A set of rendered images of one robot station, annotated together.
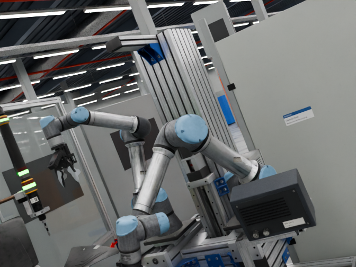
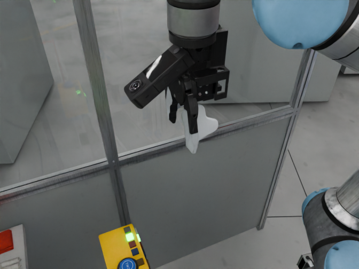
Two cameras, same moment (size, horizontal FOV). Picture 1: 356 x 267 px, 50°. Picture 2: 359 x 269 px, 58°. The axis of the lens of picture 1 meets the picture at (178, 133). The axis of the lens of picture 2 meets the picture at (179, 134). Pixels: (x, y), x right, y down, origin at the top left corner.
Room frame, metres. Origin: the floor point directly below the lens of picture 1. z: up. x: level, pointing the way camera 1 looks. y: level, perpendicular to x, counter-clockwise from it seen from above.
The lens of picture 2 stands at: (1.59, 0.28, 1.88)
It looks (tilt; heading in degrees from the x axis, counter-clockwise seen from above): 42 degrees down; 44
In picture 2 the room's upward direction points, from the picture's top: straight up
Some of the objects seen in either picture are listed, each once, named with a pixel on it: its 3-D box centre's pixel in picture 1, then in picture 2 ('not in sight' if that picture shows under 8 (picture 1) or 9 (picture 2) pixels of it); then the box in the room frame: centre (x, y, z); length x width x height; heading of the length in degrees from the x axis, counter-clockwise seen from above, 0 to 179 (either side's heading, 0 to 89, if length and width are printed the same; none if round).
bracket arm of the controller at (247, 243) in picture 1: (265, 237); not in sight; (1.44, -0.17, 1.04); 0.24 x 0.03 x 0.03; 67
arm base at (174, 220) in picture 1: (166, 221); not in sight; (2.05, 0.23, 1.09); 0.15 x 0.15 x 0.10
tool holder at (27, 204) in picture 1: (32, 202); not in sight; (1.35, 0.57, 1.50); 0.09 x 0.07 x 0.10; 102
